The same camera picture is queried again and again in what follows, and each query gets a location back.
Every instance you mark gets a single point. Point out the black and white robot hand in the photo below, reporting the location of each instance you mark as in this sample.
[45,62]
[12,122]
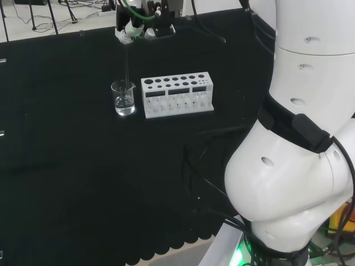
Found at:
[163,29]

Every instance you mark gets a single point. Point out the clear glass rod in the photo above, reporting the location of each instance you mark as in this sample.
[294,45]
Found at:
[126,63]

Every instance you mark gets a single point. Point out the white test tube rack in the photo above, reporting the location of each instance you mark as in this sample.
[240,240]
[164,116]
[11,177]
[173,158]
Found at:
[177,86]

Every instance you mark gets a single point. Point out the white power strip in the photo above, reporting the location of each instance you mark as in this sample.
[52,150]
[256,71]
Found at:
[106,12]

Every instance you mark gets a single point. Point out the clear glass beaker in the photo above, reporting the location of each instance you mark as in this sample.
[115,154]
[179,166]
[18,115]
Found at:
[124,106]

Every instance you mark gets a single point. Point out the black tripod leg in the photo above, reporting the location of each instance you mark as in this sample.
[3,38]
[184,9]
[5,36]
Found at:
[4,25]
[53,19]
[71,12]
[33,16]

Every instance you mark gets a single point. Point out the black bench cloth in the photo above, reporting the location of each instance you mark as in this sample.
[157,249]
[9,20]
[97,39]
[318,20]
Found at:
[69,166]

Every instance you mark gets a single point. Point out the yellow stop button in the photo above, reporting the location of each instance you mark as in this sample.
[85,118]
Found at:
[337,219]

